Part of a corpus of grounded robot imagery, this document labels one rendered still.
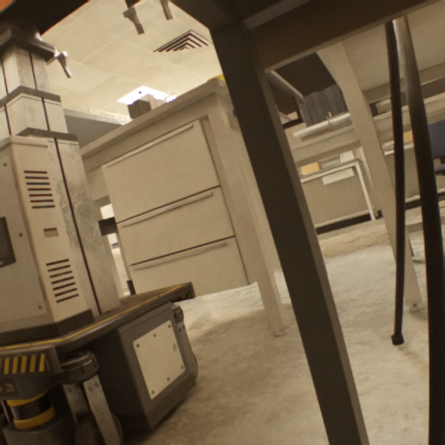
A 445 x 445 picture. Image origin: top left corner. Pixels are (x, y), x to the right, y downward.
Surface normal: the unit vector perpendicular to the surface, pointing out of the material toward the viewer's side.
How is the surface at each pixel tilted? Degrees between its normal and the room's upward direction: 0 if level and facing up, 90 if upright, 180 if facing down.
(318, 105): 90
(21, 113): 90
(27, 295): 90
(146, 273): 90
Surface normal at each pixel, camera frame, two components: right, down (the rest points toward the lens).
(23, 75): 0.88, -0.27
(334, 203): -0.44, 0.09
